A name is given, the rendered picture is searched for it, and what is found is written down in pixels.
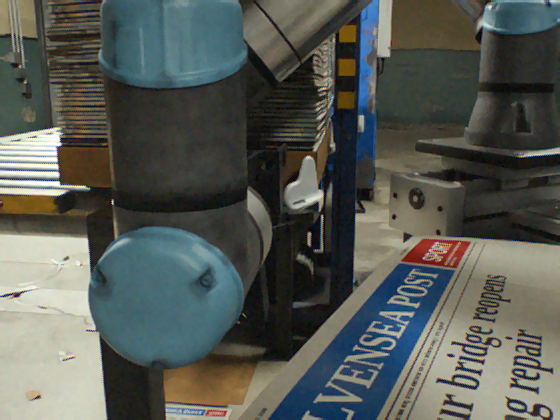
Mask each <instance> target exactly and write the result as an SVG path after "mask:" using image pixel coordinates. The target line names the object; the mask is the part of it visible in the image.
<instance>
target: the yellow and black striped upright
mask: <svg viewBox="0 0 560 420"><path fill-rule="evenodd" d="M356 20H357V15H356V16H355V17H354V18H353V19H352V20H351V21H349V22H348V23H347V24H346V25H345V26H344V27H343V28H341V29H340V30H339V45H338V48H339V87H338V109H354V86H355V53H356Z"/></svg>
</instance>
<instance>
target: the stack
mask: <svg viewBox="0 0 560 420"><path fill-rule="evenodd" d="M237 420H560V246H554V245H546V244H538V243H528V242H517V241H504V240H493V239H480V238H468V237H447V236H427V235H413V236H412V237H410V238H409V239H408V240H407V241H405V242H404V243H403V245H402V246H400V247H399V248H398V249H397V250H395V251H394V252H393V253H392V254H391V255H390V256H389V257H388V258H387V259H386V260H385V261H384V262H383V263H381V264H380V265H379V266H378V267H377V268H376V269H375V270H374V271H373V273H372V274H371V275H370V276H369V277H368V278H367V279H366V280H365V281H364V282H363V283H362V284H361V285H360V286H359V288H358V289H357V290H356V291H355V292H354V293H352V294H351V295H350V296H349V297H348V298H347V299H346V300H345V301H344V302H343V303H342V306H341V307H340V308H339V309H338V310H337V311H336V312H335V313H334V314H333V315H332V316H331V317H330V318H329V319H328V320H327V321H326V322H325V323H324V324H323V325H322V326H321V327H320V328H319V329H318V330H317V331H316V332H315V333H314V335H313V336H312V337H311V338H310V340H309V341H308V342H307V343H306V344H305V346H304V347H303V348H301V349H300V350H299V351H298V352H297V353H296V354H295V355H294V357H293V358H292V359H291V360H290V361H289V362H288V363H287V364H286V365H285V366H284V367H283V369H282V370H281V371H280V372H279V373H278V374H277V375H276V376H275V377H274V378H273V380H272V381H271V382H270V383H269V384H268V385H267V386H266V387H265V388H264V389H263V391H262V392H261V393H260V394H258V395H257V397H256V398H255V399H254V400H253V401H252V404H251V405H250V406H249V407H248V408H247V409H246V411H245V412H244V413H243V414H242V415H241V416H240V417H239V418H238V419H237Z"/></svg>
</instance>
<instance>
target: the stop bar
mask: <svg viewBox="0 0 560 420"><path fill-rule="evenodd" d="M75 206H76V200H75V194H74V192H73V191H72V190H53V189H21V188H0V212H3V213H30V214H57V215H63V214H64V213H66V212H68V211H70V210H73V209H74V207H75Z"/></svg>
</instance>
